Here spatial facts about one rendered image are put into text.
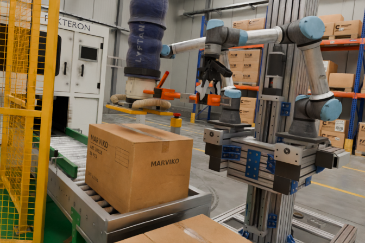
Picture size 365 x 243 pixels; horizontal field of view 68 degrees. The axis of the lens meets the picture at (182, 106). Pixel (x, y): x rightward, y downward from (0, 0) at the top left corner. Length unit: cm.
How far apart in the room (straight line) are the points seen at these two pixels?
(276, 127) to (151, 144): 83
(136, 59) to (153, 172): 65
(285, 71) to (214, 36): 79
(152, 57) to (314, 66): 87
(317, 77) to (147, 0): 100
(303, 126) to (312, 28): 53
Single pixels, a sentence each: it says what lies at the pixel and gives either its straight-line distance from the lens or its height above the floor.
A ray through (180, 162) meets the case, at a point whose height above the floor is 81.
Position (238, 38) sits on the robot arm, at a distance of 128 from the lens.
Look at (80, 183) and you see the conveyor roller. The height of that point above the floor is 54.
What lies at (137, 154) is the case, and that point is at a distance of 140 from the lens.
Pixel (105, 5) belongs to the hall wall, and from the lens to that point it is 1173.
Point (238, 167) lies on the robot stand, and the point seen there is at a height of 76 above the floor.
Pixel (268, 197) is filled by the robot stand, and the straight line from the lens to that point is 192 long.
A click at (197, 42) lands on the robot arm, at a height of 157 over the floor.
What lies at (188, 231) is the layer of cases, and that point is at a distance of 145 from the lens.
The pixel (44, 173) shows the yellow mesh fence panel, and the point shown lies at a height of 61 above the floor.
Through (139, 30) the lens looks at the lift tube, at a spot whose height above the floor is 155.
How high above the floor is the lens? 123
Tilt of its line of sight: 3 degrees down
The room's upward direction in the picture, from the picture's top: 6 degrees clockwise
